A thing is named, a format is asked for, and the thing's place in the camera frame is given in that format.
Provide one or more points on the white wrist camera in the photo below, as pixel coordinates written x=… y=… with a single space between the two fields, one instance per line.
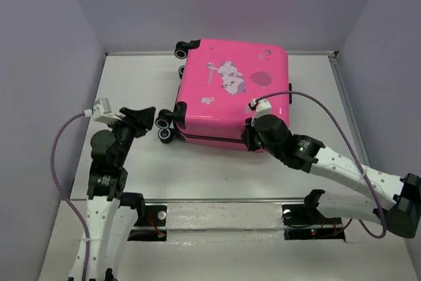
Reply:
x=259 y=108
x=101 y=112

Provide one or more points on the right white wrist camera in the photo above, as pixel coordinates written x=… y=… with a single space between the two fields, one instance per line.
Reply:
x=259 y=108

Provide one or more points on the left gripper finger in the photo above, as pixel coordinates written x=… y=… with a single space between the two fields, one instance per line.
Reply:
x=145 y=120
x=131 y=116

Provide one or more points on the pink hard-shell suitcase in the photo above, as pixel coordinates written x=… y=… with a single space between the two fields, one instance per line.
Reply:
x=218 y=80

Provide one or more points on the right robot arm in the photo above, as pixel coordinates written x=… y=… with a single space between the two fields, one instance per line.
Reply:
x=387 y=199

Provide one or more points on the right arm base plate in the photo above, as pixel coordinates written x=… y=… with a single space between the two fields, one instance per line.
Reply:
x=302 y=224

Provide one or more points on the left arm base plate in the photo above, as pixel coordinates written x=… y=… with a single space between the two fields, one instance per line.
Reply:
x=152 y=227

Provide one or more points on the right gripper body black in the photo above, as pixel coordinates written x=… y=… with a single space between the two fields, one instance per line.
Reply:
x=254 y=141

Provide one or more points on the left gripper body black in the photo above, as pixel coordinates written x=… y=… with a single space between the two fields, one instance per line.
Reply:
x=125 y=131

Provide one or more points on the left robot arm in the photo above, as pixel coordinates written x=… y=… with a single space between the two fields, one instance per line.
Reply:
x=111 y=212

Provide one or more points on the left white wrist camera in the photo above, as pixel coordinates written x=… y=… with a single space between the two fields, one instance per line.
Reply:
x=101 y=112

